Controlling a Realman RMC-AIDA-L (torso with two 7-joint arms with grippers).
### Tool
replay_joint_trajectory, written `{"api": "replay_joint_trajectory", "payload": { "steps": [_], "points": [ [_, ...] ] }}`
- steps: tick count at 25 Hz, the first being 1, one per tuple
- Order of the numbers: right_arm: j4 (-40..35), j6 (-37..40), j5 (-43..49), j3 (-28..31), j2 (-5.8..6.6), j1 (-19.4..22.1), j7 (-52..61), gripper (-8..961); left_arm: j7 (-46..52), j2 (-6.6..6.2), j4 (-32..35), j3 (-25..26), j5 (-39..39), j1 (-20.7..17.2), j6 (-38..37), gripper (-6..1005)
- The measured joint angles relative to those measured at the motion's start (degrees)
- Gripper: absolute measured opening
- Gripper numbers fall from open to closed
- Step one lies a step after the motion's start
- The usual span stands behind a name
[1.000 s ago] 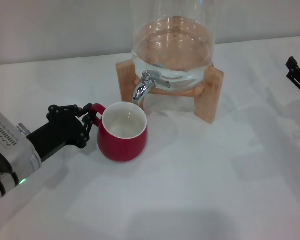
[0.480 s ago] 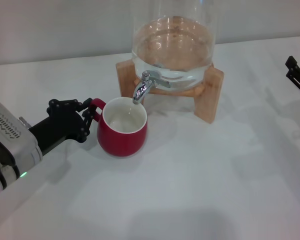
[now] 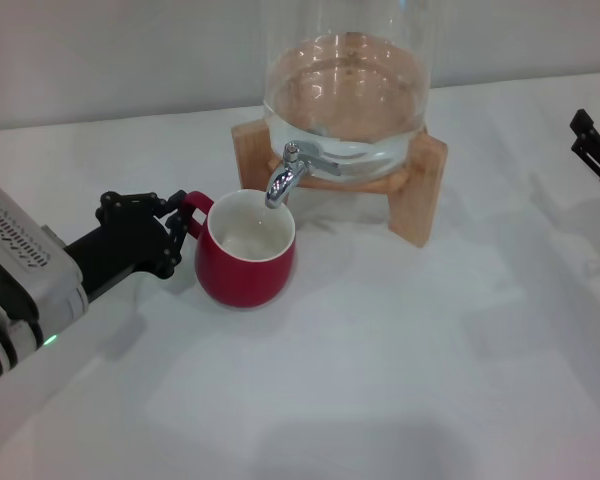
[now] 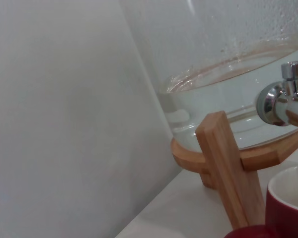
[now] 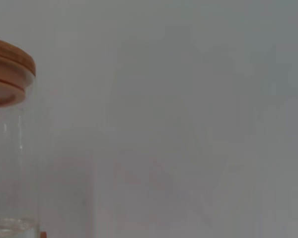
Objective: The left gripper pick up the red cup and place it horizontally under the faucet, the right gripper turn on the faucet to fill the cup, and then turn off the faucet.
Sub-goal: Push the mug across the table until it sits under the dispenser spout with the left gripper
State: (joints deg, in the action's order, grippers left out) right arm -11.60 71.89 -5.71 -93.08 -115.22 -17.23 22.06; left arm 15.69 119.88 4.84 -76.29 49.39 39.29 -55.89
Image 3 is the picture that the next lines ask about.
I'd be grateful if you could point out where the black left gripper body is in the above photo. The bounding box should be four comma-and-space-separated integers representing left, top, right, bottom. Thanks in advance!
62, 208, 175, 302

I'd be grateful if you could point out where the red ceramic cup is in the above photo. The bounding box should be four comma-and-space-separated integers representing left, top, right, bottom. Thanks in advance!
182, 188, 298, 310

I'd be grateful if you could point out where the chrome faucet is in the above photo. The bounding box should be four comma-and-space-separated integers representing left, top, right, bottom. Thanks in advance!
264, 141, 342, 210

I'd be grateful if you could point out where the wooden dispenser stand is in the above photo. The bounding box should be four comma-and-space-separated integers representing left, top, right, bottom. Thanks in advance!
231, 121, 449, 250

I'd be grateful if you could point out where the glass water dispenser jar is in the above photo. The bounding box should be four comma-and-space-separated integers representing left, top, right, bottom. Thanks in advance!
260, 0, 439, 180

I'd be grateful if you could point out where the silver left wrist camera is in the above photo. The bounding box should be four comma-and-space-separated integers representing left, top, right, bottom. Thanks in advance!
0, 184, 90, 324

